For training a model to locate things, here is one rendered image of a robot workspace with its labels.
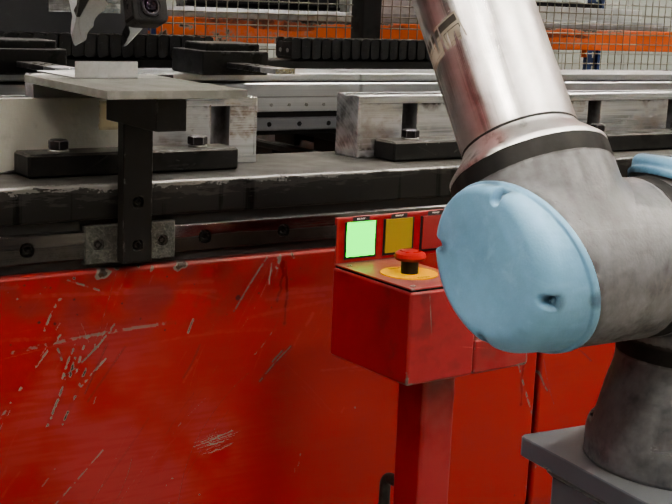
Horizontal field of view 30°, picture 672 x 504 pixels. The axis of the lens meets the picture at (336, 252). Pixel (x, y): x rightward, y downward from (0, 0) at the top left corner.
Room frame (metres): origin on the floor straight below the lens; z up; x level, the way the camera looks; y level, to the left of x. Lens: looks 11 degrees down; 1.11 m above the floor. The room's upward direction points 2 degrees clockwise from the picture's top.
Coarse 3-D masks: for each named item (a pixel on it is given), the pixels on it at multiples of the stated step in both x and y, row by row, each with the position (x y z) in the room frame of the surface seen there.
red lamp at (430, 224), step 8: (424, 216) 1.64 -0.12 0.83; (432, 216) 1.65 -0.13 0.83; (440, 216) 1.66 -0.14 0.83; (424, 224) 1.64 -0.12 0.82; (432, 224) 1.65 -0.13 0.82; (424, 232) 1.64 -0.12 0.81; (432, 232) 1.65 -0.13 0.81; (424, 240) 1.64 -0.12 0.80; (432, 240) 1.65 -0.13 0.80; (440, 240) 1.66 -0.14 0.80; (424, 248) 1.64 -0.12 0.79
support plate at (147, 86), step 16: (32, 80) 1.59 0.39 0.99; (48, 80) 1.55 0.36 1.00; (64, 80) 1.54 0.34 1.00; (80, 80) 1.55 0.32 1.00; (96, 80) 1.56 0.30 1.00; (112, 80) 1.57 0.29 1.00; (128, 80) 1.58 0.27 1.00; (144, 80) 1.59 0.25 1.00; (160, 80) 1.60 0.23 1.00; (176, 80) 1.62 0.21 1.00; (96, 96) 1.42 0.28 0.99; (112, 96) 1.40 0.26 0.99; (128, 96) 1.41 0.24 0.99; (144, 96) 1.43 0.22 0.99; (160, 96) 1.44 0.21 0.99; (176, 96) 1.45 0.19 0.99; (192, 96) 1.46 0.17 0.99; (208, 96) 1.47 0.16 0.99; (224, 96) 1.48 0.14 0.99; (240, 96) 1.49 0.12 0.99
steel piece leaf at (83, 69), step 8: (80, 64) 1.57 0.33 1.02; (88, 64) 1.58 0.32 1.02; (96, 64) 1.59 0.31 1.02; (104, 64) 1.59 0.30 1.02; (112, 64) 1.60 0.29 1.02; (120, 64) 1.60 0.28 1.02; (128, 64) 1.61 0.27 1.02; (136, 64) 1.62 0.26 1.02; (48, 72) 1.64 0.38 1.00; (56, 72) 1.65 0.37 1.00; (64, 72) 1.65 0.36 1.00; (72, 72) 1.66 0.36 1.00; (80, 72) 1.57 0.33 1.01; (88, 72) 1.58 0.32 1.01; (96, 72) 1.59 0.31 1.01; (104, 72) 1.59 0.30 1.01; (112, 72) 1.60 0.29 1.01; (120, 72) 1.61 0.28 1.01; (128, 72) 1.61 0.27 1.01; (136, 72) 1.62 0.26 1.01
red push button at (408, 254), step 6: (396, 252) 1.52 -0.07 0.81; (402, 252) 1.51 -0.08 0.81; (408, 252) 1.51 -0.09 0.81; (414, 252) 1.51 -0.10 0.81; (420, 252) 1.51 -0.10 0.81; (396, 258) 1.51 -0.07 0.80; (402, 258) 1.51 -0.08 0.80; (408, 258) 1.50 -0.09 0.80; (414, 258) 1.50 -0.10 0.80; (420, 258) 1.51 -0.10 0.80; (402, 264) 1.52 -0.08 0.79; (408, 264) 1.51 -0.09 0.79; (414, 264) 1.51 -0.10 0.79; (402, 270) 1.52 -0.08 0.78; (408, 270) 1.51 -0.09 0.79; (414, 270) 1.51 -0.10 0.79
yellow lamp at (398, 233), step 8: (392, 224) 1.61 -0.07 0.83; (400, 224) 1.62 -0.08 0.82; (408, 224) 1.62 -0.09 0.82; (392, 232) 1.61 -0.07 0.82; (400, 232) 1.62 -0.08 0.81; (408, 232) 1.63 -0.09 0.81; (392, 240) 1.61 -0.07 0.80; (400, 240) 1.62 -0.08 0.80; (408, 240) 1.63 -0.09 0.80; (392, 248) 1.61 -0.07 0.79; (400, 248) 1.62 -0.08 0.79
